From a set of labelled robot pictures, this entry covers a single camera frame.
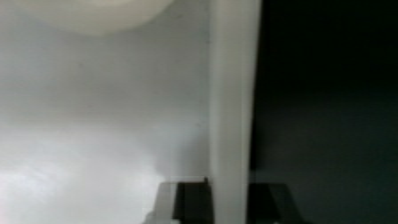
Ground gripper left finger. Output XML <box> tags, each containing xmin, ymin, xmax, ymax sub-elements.
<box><xmin>142</xmin><ymin>177</ymin><xmax>215</xmax><ymax>224</ymax></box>

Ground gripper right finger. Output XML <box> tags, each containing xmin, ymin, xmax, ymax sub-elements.
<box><xmin>247</xmin><ymin>183</ymin><xmax>305</xmax><ymax>224</ymax></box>

